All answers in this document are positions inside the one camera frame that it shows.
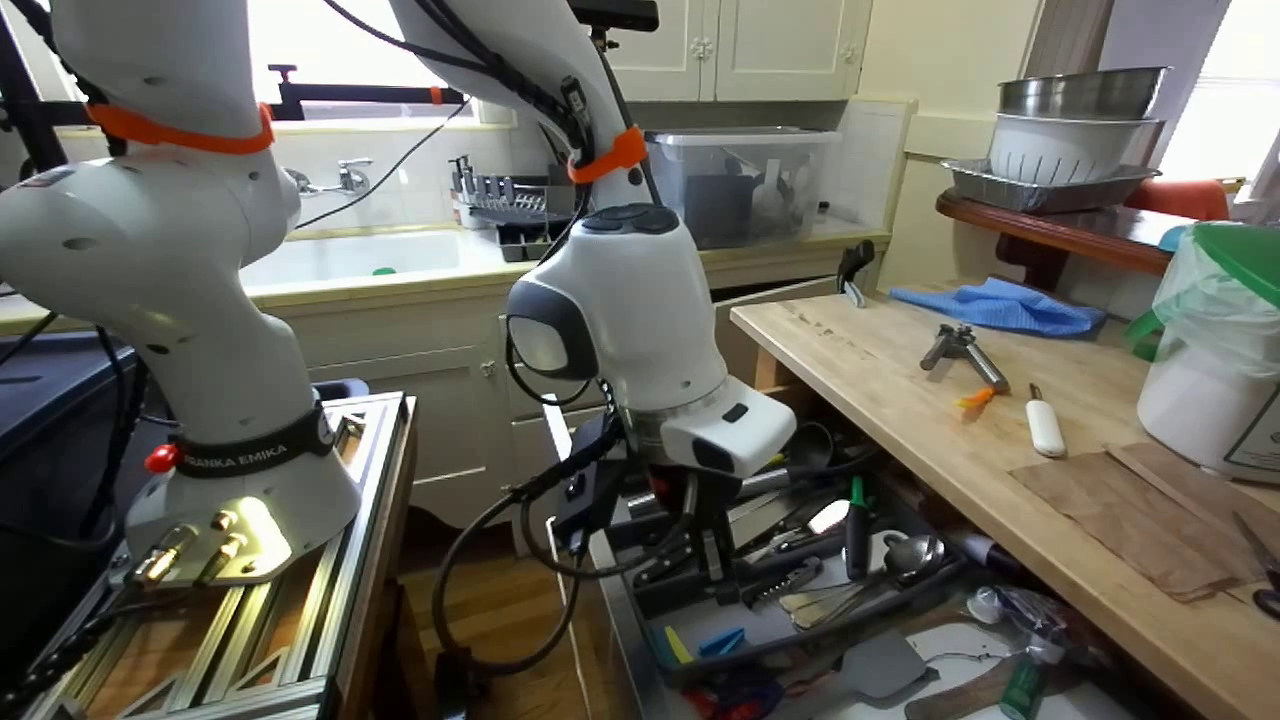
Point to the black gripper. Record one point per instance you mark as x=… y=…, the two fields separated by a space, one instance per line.
x=695 y=498

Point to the silver drawer with utensils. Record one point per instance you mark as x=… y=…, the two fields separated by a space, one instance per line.
x=616 y=627

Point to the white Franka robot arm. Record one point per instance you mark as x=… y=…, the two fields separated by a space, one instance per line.
x=144 y=252

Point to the small yellow utensil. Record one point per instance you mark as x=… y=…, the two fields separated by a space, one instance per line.
x=677 y=646

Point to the blue plastic utensil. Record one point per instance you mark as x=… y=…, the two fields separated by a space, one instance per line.
x=721 y=646

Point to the red plastic utensil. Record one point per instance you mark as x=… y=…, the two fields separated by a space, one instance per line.
x=724 y=699

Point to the black marker green cap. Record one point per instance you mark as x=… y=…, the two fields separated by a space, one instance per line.
x=858 y=534

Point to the wooden kitchen island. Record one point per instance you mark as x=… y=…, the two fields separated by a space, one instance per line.
x=753 y=360

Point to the metal spoon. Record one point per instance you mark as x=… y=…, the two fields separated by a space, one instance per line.
x=906 y=555

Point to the grey spatula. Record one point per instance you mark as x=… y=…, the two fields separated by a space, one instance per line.
x=885 y=664

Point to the black stand foot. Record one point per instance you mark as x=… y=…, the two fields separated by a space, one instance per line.
x=463 y=682

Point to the white round cap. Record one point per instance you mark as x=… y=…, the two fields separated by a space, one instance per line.
x=984 y=607

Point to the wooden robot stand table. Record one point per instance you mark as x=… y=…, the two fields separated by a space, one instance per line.
x=381 y=573

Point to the black clamp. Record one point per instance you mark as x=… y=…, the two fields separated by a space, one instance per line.
x=858 y=265

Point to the silver metal can opener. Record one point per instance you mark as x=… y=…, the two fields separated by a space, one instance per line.
x=961 y=349

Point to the white kitchen base cabinet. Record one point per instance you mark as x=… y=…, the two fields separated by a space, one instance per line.
x=402 y=401

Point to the black compartment tray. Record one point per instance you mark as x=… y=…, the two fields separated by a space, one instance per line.
x=535 y=240

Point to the clear plastic storage bin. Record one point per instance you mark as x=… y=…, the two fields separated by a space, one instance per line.
x=786 y=200

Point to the blue cloth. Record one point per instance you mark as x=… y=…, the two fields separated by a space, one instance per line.
x=1013 y=307

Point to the brown wooden cutting board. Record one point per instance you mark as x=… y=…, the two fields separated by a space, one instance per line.
x=1134 y=527
x=1214 y=480

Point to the white kitchen sink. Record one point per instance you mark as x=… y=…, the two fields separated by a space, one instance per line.
x=373 y=257

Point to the chrome sink fixture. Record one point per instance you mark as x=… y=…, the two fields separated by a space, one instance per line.
x=463 y=177

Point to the round wooden side table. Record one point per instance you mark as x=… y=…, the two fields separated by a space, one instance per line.
x=1065 y=234

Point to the metal baking tray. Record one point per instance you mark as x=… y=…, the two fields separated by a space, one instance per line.
x=1041 y=195

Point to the chrome faucet tap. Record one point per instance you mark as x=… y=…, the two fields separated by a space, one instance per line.
x=301 y=180
x=354 y=174

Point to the white bin with green bag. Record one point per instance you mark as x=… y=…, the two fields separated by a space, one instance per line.
x=1200 y=386

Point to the black boom with orange clamps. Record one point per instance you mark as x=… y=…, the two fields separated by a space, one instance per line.
x=360 y=94

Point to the metal mixing bowl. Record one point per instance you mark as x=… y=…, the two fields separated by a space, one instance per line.
x=1080 y=90

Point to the orange pot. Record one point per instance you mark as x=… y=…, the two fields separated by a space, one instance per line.
x=1186 y=199

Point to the dark storage box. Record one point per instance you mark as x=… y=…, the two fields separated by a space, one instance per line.
x=65 y=464

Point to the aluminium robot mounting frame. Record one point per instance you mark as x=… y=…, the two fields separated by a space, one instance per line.
x=282 y=627

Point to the white wall cabinet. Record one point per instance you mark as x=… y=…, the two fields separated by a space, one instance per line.
x=773 y=44

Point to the black tripod camera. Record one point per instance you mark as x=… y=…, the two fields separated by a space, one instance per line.
x=616 y=12

